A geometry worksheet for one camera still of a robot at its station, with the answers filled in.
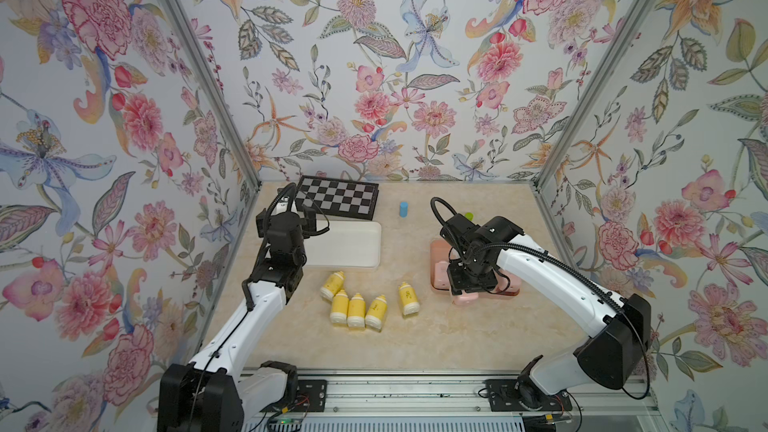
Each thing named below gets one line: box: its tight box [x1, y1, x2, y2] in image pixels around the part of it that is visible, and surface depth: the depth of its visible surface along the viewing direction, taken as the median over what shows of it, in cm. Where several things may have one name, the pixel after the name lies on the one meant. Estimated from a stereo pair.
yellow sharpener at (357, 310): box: [347, 293, 366, 330], surface depth 82 cm
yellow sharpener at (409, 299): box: [398, 282, 420, 316], surface depth 85 cm
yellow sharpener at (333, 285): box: [320, 271, 346, 302], surface depth 87 cm
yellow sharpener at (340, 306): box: [330, 289, 349, 326], surface depth 83 cm
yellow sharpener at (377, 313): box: [365, 294, 388, 333], surface depth 82 cm
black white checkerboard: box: [295, 175, 380, 221], surface depth 116 cm
